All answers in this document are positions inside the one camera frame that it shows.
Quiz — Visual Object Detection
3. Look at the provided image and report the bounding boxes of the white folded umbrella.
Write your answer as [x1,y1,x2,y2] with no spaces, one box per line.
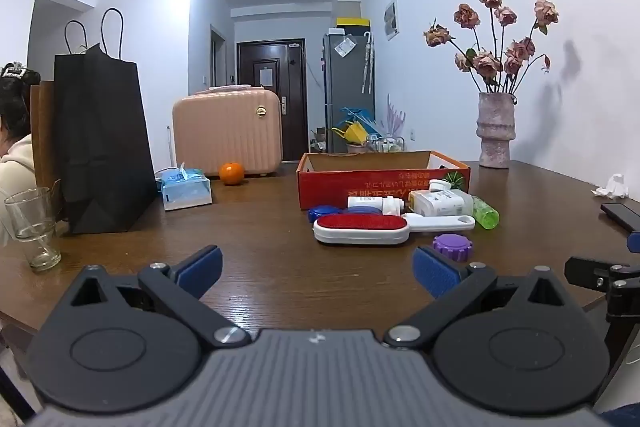
[360,32,376,96]

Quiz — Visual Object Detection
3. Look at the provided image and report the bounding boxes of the wall poster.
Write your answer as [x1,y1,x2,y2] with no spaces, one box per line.
[383,0,400,42]

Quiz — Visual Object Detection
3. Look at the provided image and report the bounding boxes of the purple ridged cap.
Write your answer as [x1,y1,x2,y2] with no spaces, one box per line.
[432,233,474,264]

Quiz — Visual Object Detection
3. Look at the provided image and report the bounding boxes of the black phone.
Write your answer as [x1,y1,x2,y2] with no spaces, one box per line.
[600,203,640,234]

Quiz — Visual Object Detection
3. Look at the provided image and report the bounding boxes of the dried pink roses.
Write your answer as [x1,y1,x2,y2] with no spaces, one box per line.
[423,0,560,96]

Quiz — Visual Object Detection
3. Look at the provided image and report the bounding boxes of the red and white lint brush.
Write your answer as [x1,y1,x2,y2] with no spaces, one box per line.
[313,213,476,247]

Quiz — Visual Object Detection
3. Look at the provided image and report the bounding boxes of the blue round lid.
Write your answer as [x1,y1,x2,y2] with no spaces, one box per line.
[308,205,347,223]

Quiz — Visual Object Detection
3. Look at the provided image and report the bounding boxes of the pale purple dried grass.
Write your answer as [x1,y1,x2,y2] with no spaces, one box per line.
[384,94,409,138]

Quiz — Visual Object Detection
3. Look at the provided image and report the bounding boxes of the crumpled white tissue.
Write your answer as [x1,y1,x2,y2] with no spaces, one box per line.
[591,173,630,199]

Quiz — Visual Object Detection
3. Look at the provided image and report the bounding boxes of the orange cardboard box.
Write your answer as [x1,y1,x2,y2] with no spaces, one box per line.
[296,150,472,211]

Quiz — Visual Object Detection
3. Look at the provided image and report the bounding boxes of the dark brown door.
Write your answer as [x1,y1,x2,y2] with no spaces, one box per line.
[236,38,307,163]

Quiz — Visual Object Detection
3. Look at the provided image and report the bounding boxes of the paper sheet on refrigerator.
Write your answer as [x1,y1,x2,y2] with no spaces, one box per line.
[333,36,357,60]

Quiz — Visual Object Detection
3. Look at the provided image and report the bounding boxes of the blue plastic rack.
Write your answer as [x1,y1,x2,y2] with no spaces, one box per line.
[340,106,374,126]

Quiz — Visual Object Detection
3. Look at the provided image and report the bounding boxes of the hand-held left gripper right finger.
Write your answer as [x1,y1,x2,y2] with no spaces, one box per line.
[384,247,577,351]

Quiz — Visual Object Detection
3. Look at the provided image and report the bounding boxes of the yellow box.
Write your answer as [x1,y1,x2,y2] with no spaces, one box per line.
[336,17,371,33]

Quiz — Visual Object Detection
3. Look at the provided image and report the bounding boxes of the blue tissue pack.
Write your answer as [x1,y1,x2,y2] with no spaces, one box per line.
[155,162,213,212]

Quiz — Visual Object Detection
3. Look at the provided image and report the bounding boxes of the clear drinking glass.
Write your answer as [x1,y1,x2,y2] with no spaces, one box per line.
[4,187,62,271]

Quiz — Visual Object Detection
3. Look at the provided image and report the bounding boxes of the yellow watering can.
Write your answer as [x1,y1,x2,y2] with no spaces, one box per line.
[331,122,369,146]

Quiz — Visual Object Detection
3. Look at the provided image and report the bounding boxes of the orange fruit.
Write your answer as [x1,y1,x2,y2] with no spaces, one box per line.
[219,162,246,186]

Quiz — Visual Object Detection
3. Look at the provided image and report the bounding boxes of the brown paper bag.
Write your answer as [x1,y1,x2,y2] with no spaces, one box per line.
[30,80,64,219]

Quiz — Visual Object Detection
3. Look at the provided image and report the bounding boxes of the pink stone vase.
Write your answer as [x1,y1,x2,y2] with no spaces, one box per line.
[476,92,516,169]

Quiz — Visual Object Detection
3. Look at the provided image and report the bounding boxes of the large white bottle blue label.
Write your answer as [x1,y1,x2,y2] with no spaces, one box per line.
[408,189,474,219]

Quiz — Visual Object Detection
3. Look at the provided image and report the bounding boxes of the green spray bottle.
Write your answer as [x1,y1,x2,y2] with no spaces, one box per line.
[470,195,500,229]

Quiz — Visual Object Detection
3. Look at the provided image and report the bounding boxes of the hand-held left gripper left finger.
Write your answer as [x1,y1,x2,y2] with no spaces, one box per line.
[54,245,253,350]

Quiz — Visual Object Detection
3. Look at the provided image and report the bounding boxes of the small white bottle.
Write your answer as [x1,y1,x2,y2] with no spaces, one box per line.
[347,196,407,216]

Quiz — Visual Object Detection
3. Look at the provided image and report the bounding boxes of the grey refrigerator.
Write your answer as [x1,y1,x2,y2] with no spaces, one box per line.
[322,32,376,155]

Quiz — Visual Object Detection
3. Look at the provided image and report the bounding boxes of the black paper bag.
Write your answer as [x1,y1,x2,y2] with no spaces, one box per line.
[52,8,160,235]

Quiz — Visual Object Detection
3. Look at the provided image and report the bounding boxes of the pink suitcase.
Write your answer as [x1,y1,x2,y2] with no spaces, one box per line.
[172,84,283,180]

